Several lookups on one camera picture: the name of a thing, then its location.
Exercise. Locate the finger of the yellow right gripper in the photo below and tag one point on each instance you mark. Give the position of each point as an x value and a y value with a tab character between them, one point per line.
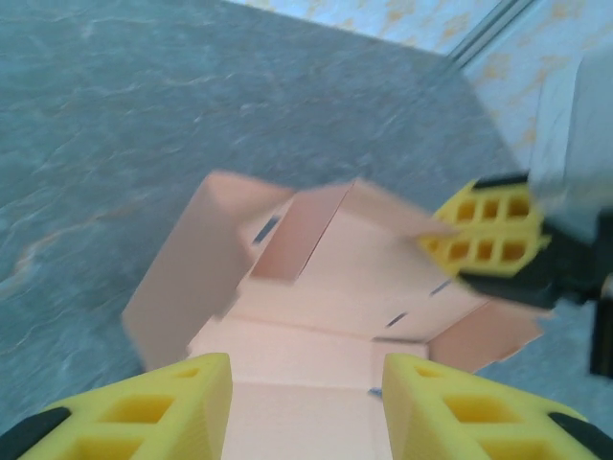
479	267
500	191

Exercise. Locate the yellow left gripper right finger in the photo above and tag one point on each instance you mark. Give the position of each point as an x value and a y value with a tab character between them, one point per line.
431	431

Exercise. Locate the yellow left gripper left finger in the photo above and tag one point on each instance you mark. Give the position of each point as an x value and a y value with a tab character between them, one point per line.
143	431

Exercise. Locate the salmon pink paper box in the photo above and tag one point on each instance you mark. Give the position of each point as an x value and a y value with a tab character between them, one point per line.
335	297

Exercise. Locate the aluminium frame post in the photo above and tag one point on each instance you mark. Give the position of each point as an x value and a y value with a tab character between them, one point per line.
488	29

